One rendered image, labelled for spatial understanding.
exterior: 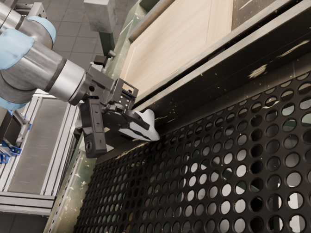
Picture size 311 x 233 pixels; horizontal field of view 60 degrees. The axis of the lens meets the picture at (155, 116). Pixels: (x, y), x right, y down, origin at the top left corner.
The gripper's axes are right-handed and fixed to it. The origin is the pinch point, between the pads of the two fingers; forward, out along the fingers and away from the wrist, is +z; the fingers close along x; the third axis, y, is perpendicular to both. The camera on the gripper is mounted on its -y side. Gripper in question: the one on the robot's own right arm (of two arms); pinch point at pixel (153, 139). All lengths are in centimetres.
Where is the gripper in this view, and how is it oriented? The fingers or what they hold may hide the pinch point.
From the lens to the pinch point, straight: 61.2
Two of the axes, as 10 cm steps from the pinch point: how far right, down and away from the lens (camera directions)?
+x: -5.9, 3.2, 7.4
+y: 2.0, -8.3, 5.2
